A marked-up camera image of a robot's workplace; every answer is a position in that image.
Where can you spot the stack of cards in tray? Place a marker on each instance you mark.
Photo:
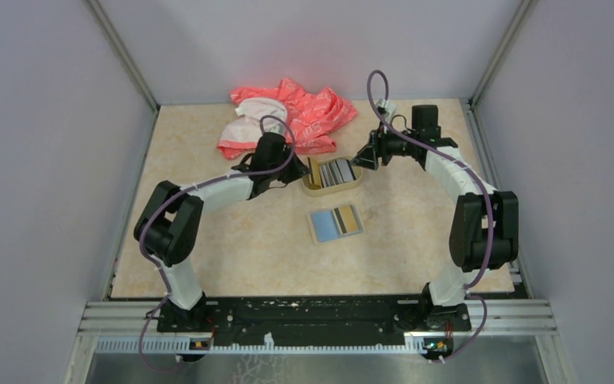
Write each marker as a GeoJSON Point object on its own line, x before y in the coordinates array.
{"type": "Point", "coordinates": [330, 173]}

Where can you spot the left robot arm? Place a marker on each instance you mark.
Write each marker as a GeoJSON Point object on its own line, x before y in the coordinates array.
{"type": "Point", "coordinates": [167, 229]}

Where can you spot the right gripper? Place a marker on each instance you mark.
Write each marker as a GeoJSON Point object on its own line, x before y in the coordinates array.
{"type": "Point", "coordinates": [368, 157]}

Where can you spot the pink patterned cloth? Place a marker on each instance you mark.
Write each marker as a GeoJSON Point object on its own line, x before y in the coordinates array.
{"type": "Point", "coordinates": [311, 117]}

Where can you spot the aluminium frame rail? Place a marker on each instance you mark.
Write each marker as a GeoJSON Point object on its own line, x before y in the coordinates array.
{"type": "Point", "coordinates": [132, 327]}

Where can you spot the cream oval card tray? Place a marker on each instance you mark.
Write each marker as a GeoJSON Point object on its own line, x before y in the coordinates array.
{"type": "Point", "coordinates": [319, 193]}

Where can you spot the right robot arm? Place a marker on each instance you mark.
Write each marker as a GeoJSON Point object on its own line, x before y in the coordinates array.
{"type": "Point", "coordinates": [484, 230]}

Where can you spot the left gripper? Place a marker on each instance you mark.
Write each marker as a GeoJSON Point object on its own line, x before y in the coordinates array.
{"type": "Point", "coordinates": [299, 169]}

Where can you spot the gold credit card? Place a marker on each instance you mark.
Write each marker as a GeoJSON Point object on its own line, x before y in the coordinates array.
{"type": "Point", "coordinates": [348, 220]}

